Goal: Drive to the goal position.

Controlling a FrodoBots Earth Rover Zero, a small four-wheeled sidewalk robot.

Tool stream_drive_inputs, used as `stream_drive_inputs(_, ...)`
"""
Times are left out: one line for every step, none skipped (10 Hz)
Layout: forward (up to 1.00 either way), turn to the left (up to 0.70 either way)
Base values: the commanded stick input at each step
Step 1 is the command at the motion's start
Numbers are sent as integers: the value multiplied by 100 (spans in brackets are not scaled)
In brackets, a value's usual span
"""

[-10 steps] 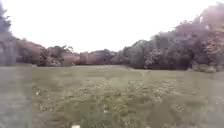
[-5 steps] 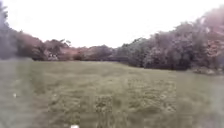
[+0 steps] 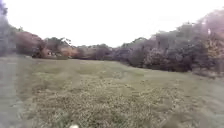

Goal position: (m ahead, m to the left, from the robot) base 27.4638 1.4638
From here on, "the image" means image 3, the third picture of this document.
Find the broad green grass field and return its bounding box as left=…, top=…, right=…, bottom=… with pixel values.
left=0, top=54, right=224, bottom=128

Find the row of autumn trees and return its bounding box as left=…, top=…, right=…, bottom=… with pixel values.
left=0, top=8, right=224, bottom=80

